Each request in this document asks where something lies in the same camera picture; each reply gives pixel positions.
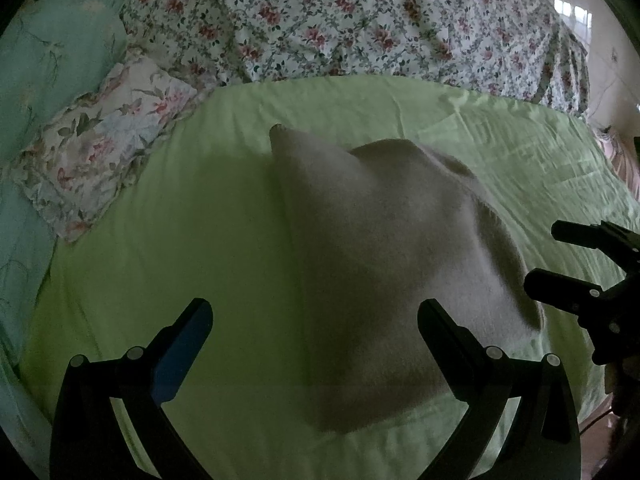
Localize small-flower print quilt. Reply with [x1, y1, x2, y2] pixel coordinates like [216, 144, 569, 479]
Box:
[120, 0, 591, 118]

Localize light green bed sheet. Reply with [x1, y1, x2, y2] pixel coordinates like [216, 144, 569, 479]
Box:
[20, 75, 633, 480]

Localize floral ruffled pillow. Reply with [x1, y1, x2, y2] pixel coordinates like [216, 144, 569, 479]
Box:
[10, 55, 206, 243]

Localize beige fleece garment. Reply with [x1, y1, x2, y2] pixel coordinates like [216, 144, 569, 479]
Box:
[269, 123, 546, 435]

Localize pink cloth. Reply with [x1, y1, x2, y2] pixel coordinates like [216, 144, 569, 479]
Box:
[591, 126, 640, 187]

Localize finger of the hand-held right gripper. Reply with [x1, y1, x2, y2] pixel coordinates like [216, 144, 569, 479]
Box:
[551, 219, 640, 264]
[523, 268, 624, 317]

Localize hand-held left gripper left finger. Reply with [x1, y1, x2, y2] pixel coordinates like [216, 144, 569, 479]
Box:
[50, 298, 215, 480]

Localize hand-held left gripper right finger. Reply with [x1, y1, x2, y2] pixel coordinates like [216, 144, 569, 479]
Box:
[416, 298, 582, 480]

